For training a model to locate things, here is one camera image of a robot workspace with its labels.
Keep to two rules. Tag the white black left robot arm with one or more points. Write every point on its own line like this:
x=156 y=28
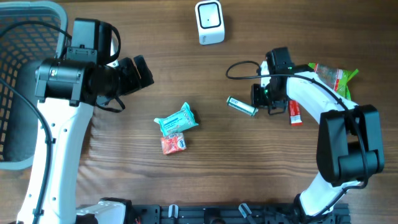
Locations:
x=87 y=75

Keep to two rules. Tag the teal tissue pack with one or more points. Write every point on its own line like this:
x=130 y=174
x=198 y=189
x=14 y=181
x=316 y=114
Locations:
x=178 y=122

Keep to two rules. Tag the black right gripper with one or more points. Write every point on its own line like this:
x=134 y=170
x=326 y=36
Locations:
x=257 y=100

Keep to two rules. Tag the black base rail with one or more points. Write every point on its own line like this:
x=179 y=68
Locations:
x=262 y=214

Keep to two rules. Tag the red coffee stick sachet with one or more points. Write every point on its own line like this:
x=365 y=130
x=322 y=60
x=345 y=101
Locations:
x=294 y=113

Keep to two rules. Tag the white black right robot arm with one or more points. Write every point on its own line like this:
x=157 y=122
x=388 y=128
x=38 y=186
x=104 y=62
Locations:
x=349 y=146

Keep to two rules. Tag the green white gum pack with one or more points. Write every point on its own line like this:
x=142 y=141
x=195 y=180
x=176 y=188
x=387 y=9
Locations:
x=243 y=107

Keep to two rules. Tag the white barcode scanner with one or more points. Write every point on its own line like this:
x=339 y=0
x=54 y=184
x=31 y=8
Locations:
x=210 y=23

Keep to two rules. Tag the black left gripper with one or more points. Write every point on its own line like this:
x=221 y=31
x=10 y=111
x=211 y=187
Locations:
x=134 y=82

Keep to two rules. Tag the green candy bag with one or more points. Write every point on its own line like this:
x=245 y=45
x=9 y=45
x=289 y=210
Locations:
x=335 y=78

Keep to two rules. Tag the grey plastic shopping basket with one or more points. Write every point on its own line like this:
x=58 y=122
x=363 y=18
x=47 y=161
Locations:
x=31 y=31

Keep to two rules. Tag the orange snack packet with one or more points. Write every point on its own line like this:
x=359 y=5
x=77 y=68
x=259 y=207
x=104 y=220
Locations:
x=173 y=143

